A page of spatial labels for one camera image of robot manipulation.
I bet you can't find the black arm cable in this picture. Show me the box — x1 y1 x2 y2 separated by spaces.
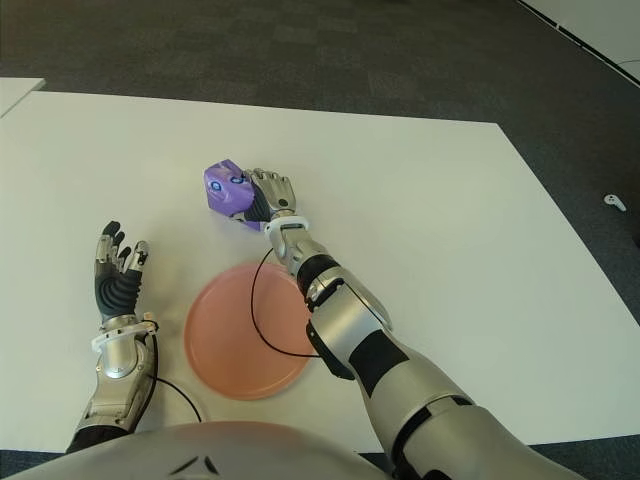
144 334 204 424
250 248 321 359

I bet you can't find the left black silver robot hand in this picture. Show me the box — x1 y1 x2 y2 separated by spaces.
93 219 150 324

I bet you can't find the white side table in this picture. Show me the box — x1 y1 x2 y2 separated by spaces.
0 77 45 119

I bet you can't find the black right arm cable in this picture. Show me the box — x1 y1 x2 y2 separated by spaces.
250 248 321 359

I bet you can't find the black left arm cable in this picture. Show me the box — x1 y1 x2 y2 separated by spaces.
144 334 204 424

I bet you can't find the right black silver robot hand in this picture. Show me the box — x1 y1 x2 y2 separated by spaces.
227 167 297 232

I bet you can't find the purple tissue paper pack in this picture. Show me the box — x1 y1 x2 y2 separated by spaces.
202 158 266 232

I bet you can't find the silver robot torso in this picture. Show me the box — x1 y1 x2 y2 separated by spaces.
0 420 396 480

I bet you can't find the pink round plate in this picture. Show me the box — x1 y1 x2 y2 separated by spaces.
183 263 321 401

